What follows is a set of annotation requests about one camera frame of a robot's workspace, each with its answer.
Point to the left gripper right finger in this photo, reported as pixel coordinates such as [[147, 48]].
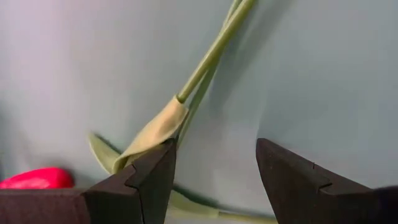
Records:
[[311, 202]]

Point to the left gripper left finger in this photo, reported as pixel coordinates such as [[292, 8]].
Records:
[[109, 205]]

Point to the green artificial flower stem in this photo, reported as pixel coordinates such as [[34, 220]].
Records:
[[213, 51]]

